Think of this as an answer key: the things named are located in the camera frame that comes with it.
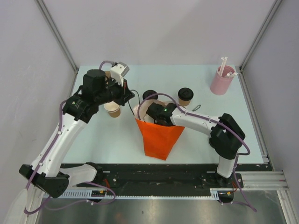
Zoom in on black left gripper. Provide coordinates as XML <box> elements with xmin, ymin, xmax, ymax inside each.
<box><xmin>95</xmin><ymin>76</ymin><xmax>135</xmax><ymax>106</ymax></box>

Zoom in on brown pulp cup carrier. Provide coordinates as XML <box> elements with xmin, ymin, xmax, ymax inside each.
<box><xmin>105</xmin><ymin>71</ymin><xmax>111</xmax><ymax>81</ymax></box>

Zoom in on brown paper cup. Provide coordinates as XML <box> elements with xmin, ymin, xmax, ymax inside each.
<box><xmin>178</xmin><ymin>98</ymin><xmax>191</xmax><ymax>107</ymax></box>

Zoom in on orange paper bag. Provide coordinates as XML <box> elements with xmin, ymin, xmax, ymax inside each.
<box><xmin>132</xmin><ymin>95</ymin><xmax>185</xmax><ymax>160</ymax></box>

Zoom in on black cup lid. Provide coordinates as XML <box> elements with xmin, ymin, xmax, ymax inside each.
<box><xmin>142</xmin><ymin>90</ymin><xmax>158</xmax><ymax>100</ymax></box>
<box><xmin>178</xmin><ymin>87</ymin><xmax>194</xmax><ymax>101</ymax></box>

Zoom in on stack of brown paper cups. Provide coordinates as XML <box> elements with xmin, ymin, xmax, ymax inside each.
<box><xmin>104</xmin><ymin>101</ymin><xmax>121</xmax><ymax>118</ymax></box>

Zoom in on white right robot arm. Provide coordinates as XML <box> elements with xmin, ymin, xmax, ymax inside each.
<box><xmin>146</xmin><ymin>103</ymin><xmax>246</xmax><ymax>187</ymax></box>

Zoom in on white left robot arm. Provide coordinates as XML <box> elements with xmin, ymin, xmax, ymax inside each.
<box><xmin>19</xmin><ymin>64</ymin><xmax>135</xmax><ymax>198</ymax></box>

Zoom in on small black rubber band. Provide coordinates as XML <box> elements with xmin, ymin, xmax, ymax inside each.
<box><xmin>192</xmin><ymin>105</ymin><xmax>201</xmax><ymax>112</ymax></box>

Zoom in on pink cylindrical holder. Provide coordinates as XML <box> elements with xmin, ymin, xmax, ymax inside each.
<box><xmin>210</xmin><ymin>65</ymin><xmax>235</xmax><ymax>95</ymax></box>

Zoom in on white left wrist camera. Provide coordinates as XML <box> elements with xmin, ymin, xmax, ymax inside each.
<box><xmin>110</xmin><ymin>62</ymin><xmax>129</xmax><ymax>86</ymax></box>

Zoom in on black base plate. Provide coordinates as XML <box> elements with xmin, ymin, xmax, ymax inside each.
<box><xmin>77</xmin><ymin>163</ymin><xmax>274</xmax><ymax>189</ymax></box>

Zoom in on white cable duct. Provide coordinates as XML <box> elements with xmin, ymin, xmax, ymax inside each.
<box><xmin>58</xmin><ymin>188</ymin><xmax>219</xmax><ymax>200</ymax></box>

